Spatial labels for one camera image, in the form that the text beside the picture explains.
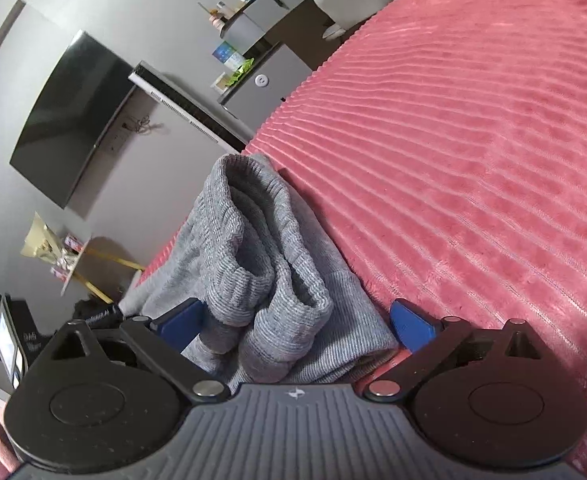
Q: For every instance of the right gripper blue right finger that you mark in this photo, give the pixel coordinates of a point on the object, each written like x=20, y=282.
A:
x=430, y=343

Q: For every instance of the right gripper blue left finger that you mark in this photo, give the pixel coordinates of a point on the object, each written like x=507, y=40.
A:
x=158, y=344

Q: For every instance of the grey knit pants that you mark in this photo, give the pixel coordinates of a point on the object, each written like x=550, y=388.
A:
x=281, y=304

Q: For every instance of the black bag on floor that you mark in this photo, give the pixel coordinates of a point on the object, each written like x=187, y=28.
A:
x=97, y=315

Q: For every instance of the round white side table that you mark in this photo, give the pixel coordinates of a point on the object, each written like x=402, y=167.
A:
x=103, y=269

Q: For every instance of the cream flower bouquet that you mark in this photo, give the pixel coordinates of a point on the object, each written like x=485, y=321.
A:
x=43, y=243

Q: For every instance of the grey cabinet with round knob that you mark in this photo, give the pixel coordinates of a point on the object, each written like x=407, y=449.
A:
x=270, y=80

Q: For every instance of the green plant in pot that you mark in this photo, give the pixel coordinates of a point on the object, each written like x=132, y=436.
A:
x=245, y=68

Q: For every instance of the blue white box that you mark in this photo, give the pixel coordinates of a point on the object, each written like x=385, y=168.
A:
x=229, y=56

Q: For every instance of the grey dresser desk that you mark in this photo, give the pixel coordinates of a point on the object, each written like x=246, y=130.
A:
x=255, y=19

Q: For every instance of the black wall television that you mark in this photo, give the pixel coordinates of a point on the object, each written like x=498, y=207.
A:
x=75, y=109

